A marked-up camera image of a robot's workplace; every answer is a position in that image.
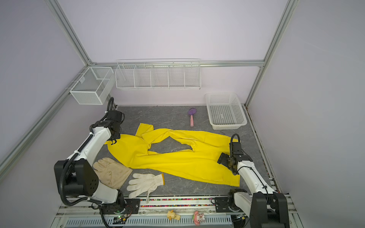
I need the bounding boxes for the yellow trousers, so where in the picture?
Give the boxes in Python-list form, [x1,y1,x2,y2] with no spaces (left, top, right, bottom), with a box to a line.
[106,123,240,187]

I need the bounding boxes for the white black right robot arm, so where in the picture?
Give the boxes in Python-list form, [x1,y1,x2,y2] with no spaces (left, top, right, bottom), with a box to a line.
[217,134,290,228]

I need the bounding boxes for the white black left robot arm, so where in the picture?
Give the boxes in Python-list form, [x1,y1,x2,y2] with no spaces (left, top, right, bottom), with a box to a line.
[54,98,126,213]

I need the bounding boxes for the beige leather work glove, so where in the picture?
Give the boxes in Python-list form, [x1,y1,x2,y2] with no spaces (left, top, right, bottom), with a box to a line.
[93,158,132,189]

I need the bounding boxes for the white plastic perforated basket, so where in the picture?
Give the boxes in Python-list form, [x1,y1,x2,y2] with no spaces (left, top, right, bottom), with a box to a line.
[205,93,247,130]

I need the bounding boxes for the purple pink hair brush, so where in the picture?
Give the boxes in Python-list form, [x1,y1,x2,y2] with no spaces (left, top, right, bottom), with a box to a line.
[188,108,197,127]

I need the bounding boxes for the white knitted work glove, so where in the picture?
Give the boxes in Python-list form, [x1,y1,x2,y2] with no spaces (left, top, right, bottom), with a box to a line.
[126,173,165,204]

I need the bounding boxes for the pink white plush toy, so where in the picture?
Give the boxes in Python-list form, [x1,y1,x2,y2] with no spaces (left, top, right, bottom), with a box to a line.
[193,211,205,226]

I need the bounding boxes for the yellow duck toy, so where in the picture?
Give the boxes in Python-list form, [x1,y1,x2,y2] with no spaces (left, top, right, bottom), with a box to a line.
[167,210,181,221]

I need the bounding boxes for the small white mesh wire box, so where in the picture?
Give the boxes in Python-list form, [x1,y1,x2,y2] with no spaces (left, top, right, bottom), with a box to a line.
[70,66,115,105]

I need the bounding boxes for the aluminium front mounting rail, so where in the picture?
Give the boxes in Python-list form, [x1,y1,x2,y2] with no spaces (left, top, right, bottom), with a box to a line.
[49,194,304,228]

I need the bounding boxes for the long white wire rack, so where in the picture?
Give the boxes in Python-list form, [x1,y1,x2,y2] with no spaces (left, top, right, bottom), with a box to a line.
[115,59,202,90]

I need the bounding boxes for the aluminium frame back top bar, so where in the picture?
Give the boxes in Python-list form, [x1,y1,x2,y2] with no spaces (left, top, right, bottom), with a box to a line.
[91,59,265,67]

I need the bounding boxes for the aluminium frame bar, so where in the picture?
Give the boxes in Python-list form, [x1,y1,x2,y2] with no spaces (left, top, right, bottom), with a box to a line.
[1,65,88,181]
[91,59,265,67]

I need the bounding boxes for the aluminium frame left side bar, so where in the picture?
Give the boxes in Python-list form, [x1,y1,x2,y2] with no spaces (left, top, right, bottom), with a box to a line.
[1,65,88,181]

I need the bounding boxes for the aluminium frame corner post left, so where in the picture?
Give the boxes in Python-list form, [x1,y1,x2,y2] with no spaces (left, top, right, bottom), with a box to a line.
[45,0,94,66]

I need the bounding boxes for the aluminium frame corner post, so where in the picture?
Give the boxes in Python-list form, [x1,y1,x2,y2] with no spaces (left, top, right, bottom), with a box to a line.
[245,0,299,107]
[45,0,94,66]

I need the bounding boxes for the aluminium frame corner post right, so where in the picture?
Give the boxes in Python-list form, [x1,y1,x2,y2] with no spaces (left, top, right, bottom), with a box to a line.
[245,0,299,107]

